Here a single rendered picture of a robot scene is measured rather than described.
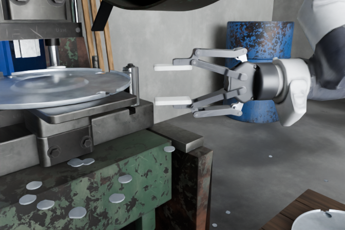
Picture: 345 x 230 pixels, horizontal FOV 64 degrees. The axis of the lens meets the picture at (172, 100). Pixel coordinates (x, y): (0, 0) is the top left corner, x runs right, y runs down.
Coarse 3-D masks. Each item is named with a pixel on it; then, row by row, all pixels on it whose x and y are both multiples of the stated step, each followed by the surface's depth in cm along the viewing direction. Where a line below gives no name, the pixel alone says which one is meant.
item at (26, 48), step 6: (12, 42) 55; (18, 42) 56; (24, 42) 56; (30, 42) 56; (36, 42) 58; (12, 48) 56; (18, 48) 56; (24, 48) 56; (30, 48) 57; (36, 48) 58; (12, 54) 57; (18, 54) 56; (24, 54) 56; (30, 54) 57; (36, 54) 58
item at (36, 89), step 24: (24, 72) 61; (48, 72) 62; (72, 72) 62; (96, 72) 62; (120, 72) 59; (0, 96) 43; (24, 96) 43; (48, 96) 43; (72, 96) 43; (96, 96) 41
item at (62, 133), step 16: (112, 96) 44; (128, 96) 44; (32, 112) 39; (48, 112) 36; (64, 112) 36; (80, 112) 37; (96, 112) 39; (32, 128) 48; (48, 128) 47; (64, 128) 49; (80, 128) 51; (48, 144) 47; (64, 144) 49; (80, 144) 52; (48, 160) 48; (64, 160) 50
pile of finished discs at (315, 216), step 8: (304, 216) 79; (312, 216) 79; (320, 216) 79; (328, 216) 80; (336, 216) 79; (344, 216) 79; (296, 224) 76; (304, 224) 76; (312, 224) 76; (320, 224) 76; (328, 224) 76; (336, 224) 76; (344, 224) 76
